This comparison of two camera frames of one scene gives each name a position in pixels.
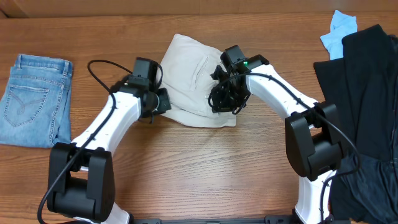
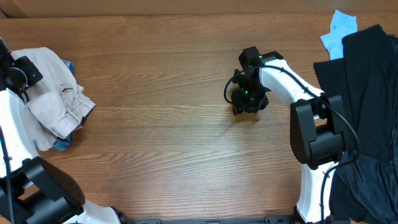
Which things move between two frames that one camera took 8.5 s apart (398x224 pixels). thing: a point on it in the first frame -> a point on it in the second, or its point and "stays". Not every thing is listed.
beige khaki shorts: x=187 y=66 -> x=56 y=101
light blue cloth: x=341 y=25 stays
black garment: x=364 y=84 stays
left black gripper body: x=160 y=102 -> x=25 y=71
